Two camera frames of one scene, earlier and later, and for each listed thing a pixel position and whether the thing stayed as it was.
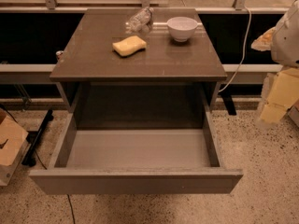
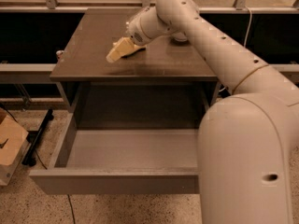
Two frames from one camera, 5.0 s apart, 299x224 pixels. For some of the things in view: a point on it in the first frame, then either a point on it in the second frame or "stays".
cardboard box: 12,137 stays
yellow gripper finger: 283,92 to 121,47
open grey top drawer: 131,161 stays
